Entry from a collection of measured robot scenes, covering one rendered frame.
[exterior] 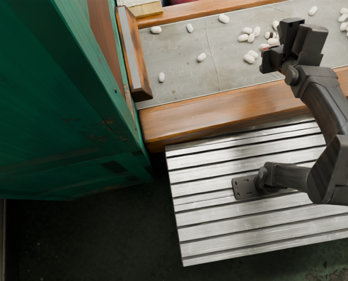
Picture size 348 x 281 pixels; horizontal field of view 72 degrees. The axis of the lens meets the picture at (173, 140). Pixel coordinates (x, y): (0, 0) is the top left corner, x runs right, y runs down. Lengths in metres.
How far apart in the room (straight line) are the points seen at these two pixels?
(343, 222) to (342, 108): 0.51
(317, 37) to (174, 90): 0.42
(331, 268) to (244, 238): 0.96
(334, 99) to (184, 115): 0.40
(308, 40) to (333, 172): 0.31
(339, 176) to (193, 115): 0.44
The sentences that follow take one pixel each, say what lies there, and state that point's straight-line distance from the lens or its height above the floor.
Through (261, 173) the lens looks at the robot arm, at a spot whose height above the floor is 0.79.
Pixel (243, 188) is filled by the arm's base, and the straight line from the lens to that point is 0.82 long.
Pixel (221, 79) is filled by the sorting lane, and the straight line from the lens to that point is 0.84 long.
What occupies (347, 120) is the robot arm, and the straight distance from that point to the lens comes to 0.49.
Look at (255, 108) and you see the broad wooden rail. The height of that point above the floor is 0.76.
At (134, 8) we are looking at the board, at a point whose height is 0.78.
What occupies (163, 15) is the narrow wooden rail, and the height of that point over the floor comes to 0.76.
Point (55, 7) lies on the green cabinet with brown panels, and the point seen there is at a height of 1.32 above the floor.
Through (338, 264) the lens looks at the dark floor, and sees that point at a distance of 1.75.
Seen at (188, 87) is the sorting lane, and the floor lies 0.74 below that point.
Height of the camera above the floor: 1.46
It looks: 75 degrees down
